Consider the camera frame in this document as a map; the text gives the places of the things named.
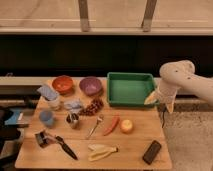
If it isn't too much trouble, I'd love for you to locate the metal fork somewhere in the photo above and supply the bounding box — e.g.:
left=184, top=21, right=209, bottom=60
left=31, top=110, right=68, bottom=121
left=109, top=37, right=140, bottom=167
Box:
left=86, top=115, right=104, bottom=139

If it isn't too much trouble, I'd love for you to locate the green plastic tray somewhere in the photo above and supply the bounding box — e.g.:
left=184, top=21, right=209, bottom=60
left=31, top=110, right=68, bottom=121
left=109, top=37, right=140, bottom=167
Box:
left=107, top=72, right=159, bottom=107

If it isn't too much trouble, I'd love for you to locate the blue sponge cloth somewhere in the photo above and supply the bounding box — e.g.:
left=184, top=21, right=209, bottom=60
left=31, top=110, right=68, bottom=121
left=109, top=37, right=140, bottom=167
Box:
left=37, top=84, right=58, bottom=101

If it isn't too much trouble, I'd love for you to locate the black metal clip tool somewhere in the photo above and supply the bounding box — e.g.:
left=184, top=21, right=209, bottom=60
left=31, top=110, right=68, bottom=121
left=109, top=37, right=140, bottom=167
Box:
left=35, top=130, right=56, bottom=148

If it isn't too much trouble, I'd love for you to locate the purple bowl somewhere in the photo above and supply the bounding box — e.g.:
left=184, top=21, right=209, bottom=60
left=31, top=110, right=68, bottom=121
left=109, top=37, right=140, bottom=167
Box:
left=79, top=76, right=103, bottom=96

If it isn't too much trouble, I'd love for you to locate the black handled knife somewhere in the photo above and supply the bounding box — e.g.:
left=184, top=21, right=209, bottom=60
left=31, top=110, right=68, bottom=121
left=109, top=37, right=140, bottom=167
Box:
left=55, top=136, right=78, bottom=160

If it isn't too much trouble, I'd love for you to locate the yellow apple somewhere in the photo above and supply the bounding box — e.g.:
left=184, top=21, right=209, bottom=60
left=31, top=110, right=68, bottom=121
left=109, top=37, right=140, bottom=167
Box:
left=120, top=119, right=133, bottom=134

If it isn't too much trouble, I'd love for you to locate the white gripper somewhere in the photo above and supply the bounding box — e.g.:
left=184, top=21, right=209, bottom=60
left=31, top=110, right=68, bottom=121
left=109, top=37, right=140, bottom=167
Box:
left=144, top=80, right=178, bottom=114

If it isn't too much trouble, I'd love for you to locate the orange bowl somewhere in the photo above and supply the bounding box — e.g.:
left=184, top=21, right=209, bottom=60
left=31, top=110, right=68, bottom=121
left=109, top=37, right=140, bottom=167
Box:
left=52, top=75, right=73, bottom=94

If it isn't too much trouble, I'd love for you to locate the blue book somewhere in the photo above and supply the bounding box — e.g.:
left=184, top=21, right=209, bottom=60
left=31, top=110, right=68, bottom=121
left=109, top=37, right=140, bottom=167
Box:
left=5, top=108, right=34, bottom=127

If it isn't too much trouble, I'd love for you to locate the black eraser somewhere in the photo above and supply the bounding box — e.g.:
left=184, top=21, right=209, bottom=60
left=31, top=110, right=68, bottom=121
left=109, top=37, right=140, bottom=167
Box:
left=142, top=140, right=161, bottom=165

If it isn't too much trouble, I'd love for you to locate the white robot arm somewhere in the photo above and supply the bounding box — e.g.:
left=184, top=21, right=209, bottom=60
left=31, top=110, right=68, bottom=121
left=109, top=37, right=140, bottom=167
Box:
left=144, top=60, right=213, bottom=113

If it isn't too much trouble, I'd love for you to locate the red grapes bunch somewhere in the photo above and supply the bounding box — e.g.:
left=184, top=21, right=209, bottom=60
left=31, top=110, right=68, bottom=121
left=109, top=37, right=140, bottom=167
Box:
left=79, top=98, right=104, bottom=116

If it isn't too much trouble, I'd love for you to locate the white cup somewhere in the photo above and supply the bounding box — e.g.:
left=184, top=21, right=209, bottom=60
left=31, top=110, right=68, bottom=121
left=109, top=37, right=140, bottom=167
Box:
left=47, top=97, right=61, bottom=110

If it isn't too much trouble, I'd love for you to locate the small metal cup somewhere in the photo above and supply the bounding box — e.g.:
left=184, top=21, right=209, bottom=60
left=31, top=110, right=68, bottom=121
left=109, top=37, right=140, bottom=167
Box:
left=66, top=113, right=79, bottom=129

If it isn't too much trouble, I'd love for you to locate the crumpled white cloth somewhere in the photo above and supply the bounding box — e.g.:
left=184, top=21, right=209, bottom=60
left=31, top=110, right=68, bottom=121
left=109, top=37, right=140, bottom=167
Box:
left=64, top=99, right=83, bottom=113

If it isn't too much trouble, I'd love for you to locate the blue plastic cup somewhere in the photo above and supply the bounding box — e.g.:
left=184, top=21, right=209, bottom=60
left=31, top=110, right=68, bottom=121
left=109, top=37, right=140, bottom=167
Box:
left=39, top=110, right=54, bottom=127

